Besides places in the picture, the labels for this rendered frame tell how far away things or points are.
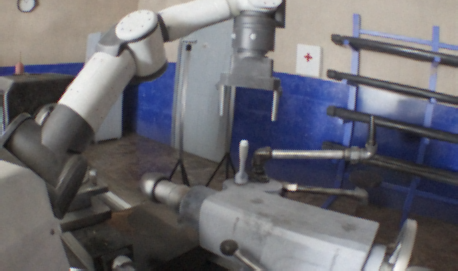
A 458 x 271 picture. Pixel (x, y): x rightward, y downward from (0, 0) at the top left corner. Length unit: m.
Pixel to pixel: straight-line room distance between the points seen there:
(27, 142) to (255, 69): 0.45
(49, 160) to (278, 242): 0.42
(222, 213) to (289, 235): 0.15
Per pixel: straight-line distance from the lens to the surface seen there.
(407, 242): 0.55
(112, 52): 0.53
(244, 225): 0.61
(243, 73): 0.63
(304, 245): 0.57
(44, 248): 0.35
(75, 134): 0.48
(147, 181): 0.84
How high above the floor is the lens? 1.44
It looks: 12 degrees down
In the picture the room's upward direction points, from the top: 5 degrees clockwise
